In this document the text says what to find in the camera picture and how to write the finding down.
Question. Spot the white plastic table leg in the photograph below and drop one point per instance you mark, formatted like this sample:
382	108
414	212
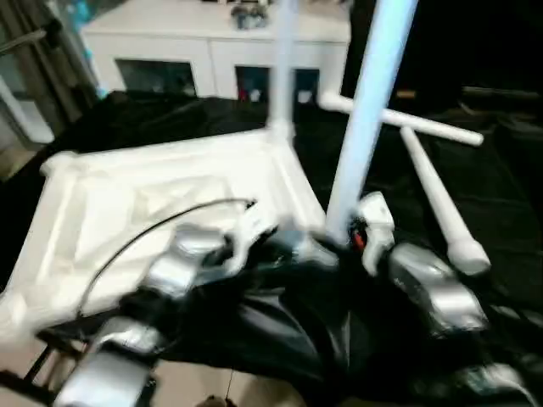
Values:
424	125
282	68
441	203
369	110

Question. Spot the white plastic table top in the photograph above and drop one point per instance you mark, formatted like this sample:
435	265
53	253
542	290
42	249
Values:
127	195

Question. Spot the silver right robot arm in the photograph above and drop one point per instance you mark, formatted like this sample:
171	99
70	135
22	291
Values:
437	292

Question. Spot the small yellow label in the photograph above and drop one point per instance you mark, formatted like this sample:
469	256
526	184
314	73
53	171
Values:
405	93

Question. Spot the black flat device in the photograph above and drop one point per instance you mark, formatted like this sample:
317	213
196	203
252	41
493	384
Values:
505	95

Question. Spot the black tall cabinet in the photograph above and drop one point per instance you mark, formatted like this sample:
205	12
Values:
458	42

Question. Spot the white cabinet with glass doors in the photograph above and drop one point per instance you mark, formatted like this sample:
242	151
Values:
170	38

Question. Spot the grey bundle on cabinet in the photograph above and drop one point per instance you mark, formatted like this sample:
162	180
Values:
249	15

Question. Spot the black tripod stand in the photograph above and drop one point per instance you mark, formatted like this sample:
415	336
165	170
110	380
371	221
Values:
47	365

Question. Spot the grey curtain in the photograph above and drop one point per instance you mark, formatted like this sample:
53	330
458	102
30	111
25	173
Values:
51	59

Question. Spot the grey metal pole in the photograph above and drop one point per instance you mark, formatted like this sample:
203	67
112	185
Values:
25	42

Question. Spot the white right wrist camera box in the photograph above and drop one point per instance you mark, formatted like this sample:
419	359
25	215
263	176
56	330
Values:
375	225

